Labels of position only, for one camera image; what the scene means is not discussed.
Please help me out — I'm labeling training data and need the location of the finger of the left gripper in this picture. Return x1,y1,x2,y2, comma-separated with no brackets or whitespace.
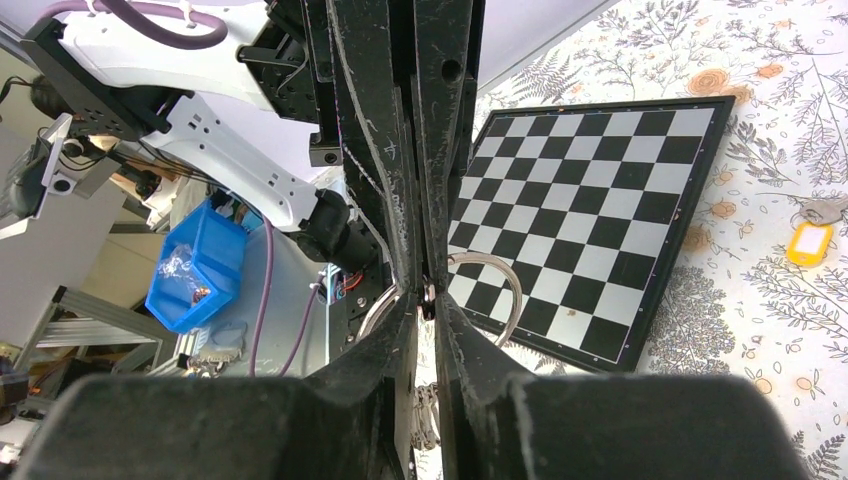
328,1,420,279
413,1,479,292

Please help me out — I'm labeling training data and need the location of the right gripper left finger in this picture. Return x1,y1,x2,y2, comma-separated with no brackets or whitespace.
14,293,419,479

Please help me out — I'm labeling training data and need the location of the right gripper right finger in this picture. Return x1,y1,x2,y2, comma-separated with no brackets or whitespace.
435,295,807,479

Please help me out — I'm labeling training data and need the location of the silver keyring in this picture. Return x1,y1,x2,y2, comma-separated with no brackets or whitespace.
354,251,525,452

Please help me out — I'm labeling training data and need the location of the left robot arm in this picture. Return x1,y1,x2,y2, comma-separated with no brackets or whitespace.
21,1,485,292

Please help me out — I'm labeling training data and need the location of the blue storage bin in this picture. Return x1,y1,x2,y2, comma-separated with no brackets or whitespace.
145,201,247,334

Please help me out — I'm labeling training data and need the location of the black white chessboard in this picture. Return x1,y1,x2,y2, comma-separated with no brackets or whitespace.
448,96,734,372

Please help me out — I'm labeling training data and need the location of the floral patterned mat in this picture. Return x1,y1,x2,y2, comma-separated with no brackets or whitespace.
410,0,848,480

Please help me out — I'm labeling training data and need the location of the key with yellow tag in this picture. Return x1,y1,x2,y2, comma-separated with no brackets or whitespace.
786,196,847,268

